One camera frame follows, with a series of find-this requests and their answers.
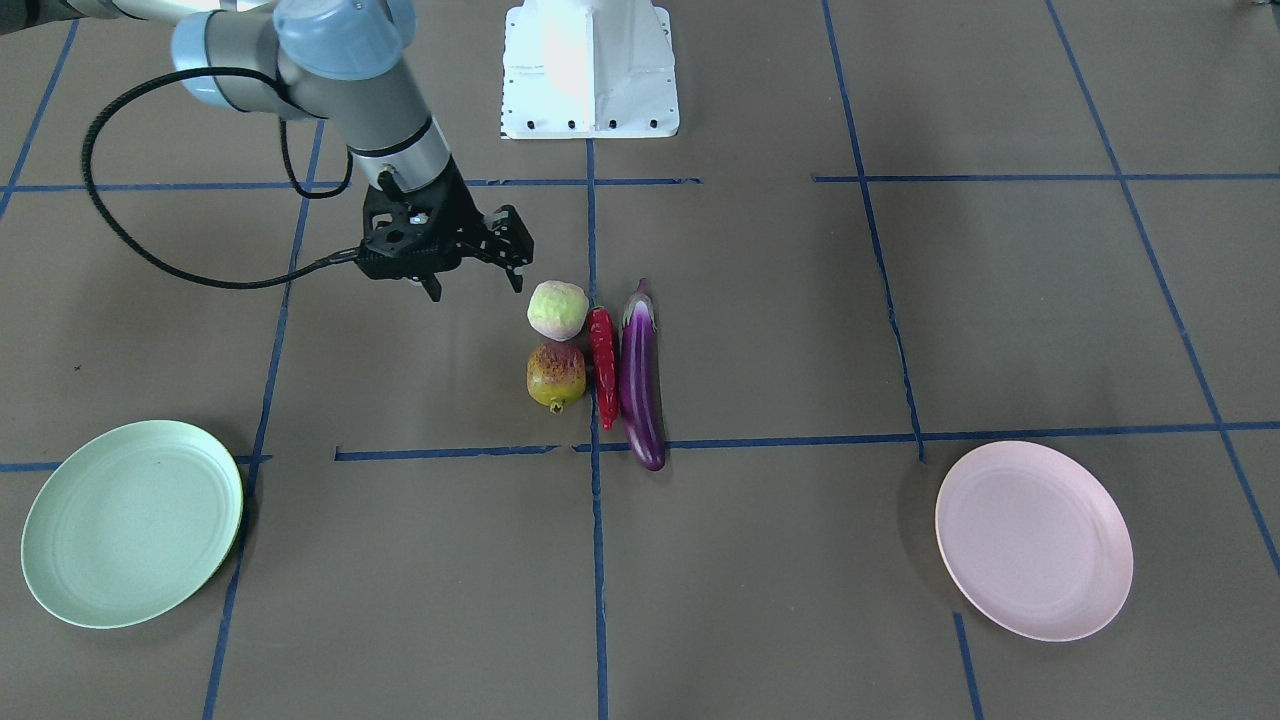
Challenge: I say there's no green plate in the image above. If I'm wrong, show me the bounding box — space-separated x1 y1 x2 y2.
20 420 244 630

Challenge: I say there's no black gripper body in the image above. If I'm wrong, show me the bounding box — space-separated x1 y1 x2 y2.
356 160 486 281

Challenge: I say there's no purple eggplant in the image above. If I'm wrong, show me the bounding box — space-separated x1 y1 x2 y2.
618 278 667 471

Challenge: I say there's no pink plate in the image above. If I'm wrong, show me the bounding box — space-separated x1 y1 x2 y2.
934 439 1135 643

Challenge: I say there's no green pink peach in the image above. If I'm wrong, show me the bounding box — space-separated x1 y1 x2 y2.
526 281 590 341

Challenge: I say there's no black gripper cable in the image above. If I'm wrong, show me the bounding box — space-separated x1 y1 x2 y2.
81 67 364 291

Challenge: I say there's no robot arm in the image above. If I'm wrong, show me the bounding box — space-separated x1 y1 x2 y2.
3 1 534 301

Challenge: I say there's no red yellow pomegranate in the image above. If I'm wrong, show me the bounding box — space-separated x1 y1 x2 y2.
526 340 588 415

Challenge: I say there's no red chili pepper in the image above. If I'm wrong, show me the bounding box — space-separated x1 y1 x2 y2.
588 306 620 430

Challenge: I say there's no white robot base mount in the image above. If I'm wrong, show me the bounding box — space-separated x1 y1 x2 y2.
500 1 681 140

